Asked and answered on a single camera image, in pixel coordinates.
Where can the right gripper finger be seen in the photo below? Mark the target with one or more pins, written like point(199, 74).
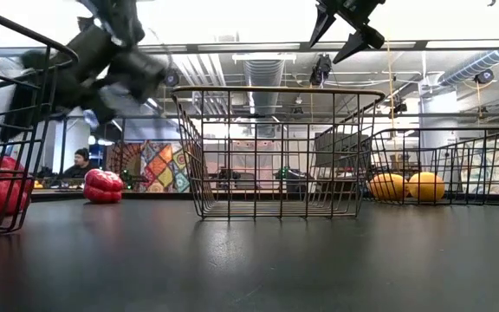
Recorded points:
point(322, 21)
point(360, 41)

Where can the red bell pepper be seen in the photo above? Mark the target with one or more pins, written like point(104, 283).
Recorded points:
point(102, 186)
point(2, 201)

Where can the yellow lemon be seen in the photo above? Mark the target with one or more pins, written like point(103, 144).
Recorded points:
point(427, 186)
point(386, 187)

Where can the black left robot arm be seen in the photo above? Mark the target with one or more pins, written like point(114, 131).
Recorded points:
point(137, 73)

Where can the person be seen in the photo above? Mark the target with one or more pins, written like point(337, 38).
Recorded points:
point(80, 167)

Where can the silver ventilation duct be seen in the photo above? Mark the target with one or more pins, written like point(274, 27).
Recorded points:
point(475, 65)
point(263, 82)

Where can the colourful patchwork wall hanging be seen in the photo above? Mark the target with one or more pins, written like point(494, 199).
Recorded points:
point(163, 169)

